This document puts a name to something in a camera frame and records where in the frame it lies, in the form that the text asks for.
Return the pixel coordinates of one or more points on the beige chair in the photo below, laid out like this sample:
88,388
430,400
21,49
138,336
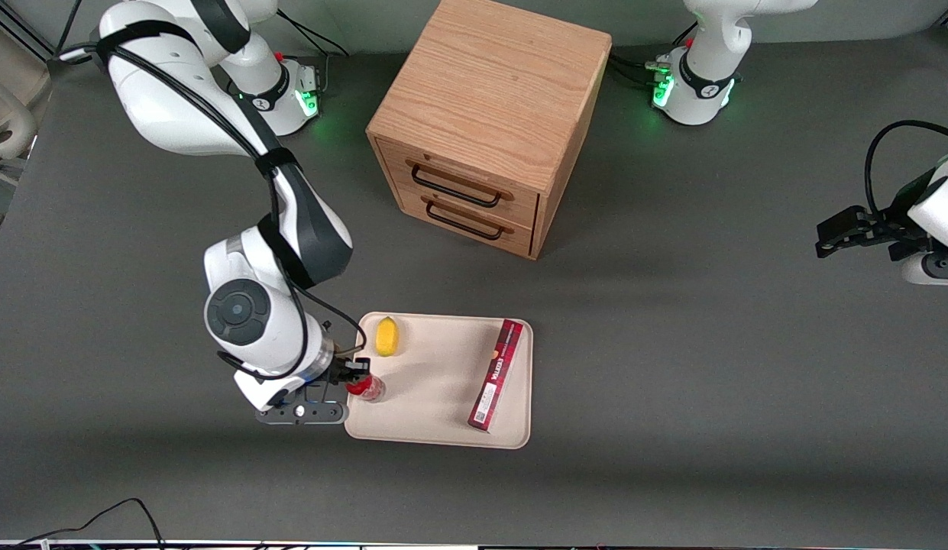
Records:
15,92

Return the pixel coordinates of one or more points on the yellow lemon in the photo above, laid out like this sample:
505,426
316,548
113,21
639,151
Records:
386,338

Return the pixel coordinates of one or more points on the beige plastic tray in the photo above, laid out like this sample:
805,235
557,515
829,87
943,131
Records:
435,382

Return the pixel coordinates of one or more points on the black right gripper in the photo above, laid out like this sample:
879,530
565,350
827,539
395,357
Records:
342,372

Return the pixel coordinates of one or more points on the wooden drawer front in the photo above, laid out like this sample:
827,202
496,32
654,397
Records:
412,205
512,200

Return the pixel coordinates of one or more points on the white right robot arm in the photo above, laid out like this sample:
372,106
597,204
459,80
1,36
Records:
176,107

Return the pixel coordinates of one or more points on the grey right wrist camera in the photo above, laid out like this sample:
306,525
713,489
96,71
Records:
321,414

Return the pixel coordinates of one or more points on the red coke bottle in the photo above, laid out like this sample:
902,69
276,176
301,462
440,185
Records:
370,389

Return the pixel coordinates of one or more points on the wooden drawer cabinet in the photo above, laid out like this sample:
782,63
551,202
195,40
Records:
496,92

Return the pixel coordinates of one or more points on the long red cardboard box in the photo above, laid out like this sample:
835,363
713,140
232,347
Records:
498,374

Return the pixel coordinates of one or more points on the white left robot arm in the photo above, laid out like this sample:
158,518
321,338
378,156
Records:
703,84

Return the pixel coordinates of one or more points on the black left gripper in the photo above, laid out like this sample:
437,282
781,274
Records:
895,224

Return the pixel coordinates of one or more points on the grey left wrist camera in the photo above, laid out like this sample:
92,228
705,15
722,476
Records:
936,269

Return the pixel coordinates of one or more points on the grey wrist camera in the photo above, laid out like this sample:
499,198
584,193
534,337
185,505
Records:
936,269
321,414

